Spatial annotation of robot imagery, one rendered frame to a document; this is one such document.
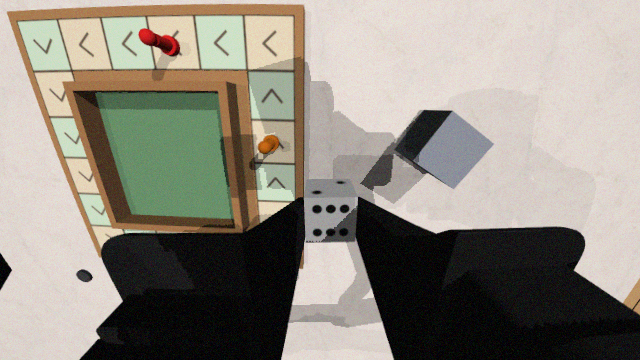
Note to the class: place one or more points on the orange game pawn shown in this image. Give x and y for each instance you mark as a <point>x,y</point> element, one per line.
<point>269,143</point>

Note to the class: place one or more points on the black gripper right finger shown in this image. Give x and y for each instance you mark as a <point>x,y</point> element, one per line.
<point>415,273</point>

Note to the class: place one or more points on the square track game board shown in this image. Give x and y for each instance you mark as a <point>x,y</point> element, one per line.
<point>238,77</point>

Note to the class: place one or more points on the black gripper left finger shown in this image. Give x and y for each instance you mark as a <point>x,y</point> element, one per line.
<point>258,269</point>

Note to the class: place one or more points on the red pawn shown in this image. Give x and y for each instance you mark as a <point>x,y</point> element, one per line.
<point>169,45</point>

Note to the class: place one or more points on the grey die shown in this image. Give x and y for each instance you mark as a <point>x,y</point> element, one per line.
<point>330,210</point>

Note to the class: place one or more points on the dark grey flat disc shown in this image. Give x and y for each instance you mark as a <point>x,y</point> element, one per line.
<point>84,275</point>

